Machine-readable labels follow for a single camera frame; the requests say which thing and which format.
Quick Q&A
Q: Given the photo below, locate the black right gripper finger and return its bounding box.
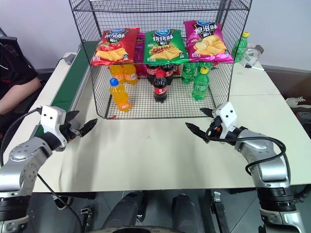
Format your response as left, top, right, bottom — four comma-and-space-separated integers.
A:
199, 107, 215, 119
185, 121, 209, 143

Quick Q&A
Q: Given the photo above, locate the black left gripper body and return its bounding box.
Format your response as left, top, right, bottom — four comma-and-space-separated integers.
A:
59, 119, 82, 144

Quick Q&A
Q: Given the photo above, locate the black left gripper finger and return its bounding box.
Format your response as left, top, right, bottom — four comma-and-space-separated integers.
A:
77, 118, 99, 138
65, 110, 80, 123

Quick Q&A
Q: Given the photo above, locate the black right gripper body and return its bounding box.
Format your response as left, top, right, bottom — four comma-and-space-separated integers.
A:
205, 116, 225, 144

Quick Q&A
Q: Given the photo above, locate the green conveyor belt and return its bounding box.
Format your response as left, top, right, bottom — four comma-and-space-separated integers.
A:
31, 40, 98, 147

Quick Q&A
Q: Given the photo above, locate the gray metal bracket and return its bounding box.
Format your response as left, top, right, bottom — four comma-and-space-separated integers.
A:
58, 53, 77, 66

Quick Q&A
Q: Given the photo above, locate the green soda bottle yellow cap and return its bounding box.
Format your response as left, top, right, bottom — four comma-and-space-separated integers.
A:
191, 66, 210, 101
231, 32, 251, 65

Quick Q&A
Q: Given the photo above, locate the orange soda bottle blue cap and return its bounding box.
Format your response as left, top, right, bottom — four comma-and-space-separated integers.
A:
108, 78, 133, 113

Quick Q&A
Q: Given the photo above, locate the cola bottle red cap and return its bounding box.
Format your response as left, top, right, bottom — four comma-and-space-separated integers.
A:
153, 70, 169, 104

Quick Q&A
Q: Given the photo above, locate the white marker pen black cap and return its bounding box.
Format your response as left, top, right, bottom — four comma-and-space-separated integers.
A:
242, 63, 265, 72

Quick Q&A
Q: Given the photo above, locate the magenta original chips bag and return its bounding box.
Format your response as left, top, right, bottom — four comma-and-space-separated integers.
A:
183, 19, 235, 64

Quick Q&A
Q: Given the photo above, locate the green barbecue chips bag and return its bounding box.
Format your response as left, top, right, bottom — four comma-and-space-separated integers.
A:
143, 28, 190, 65

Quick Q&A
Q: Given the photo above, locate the person in black shirt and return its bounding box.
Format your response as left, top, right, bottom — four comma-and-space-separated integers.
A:
0, 26, 40, 100

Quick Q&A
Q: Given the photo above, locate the red tomato chips bag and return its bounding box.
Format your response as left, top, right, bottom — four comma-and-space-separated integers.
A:
91, 27, 141, 67

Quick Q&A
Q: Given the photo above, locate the dark rounded leg shape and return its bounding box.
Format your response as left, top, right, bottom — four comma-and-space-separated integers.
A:
171, 193, 205, 233
101, 191, 147, 233

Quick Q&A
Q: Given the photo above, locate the white toothed plastic part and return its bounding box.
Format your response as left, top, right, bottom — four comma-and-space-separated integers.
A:
285, 95, 311, 109

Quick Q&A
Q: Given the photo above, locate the black box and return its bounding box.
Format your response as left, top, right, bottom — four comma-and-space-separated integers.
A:
290, 106, 311, 138

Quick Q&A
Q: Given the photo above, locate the purple chips bag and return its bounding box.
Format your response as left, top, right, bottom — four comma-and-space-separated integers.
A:
134, 32, 146, 64

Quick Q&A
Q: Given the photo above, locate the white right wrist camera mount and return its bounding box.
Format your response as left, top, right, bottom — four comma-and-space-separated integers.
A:
212, 101, 241, 139

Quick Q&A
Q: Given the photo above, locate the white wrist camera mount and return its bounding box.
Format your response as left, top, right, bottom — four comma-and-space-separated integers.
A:
212, 101, 241, 139
39, 105, 68, 148

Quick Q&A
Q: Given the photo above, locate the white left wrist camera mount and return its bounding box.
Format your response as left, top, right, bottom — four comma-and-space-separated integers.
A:
39, 105, 68, 148

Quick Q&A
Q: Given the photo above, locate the black wire mesh shelf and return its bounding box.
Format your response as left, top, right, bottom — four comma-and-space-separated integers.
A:
68, 0, 253, 120

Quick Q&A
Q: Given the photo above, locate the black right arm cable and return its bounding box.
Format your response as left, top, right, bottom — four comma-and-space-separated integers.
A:
205, 126, 287, 176

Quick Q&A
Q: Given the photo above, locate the black strap with buckle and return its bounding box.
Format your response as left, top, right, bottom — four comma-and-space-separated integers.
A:
210, 191, 232, 233

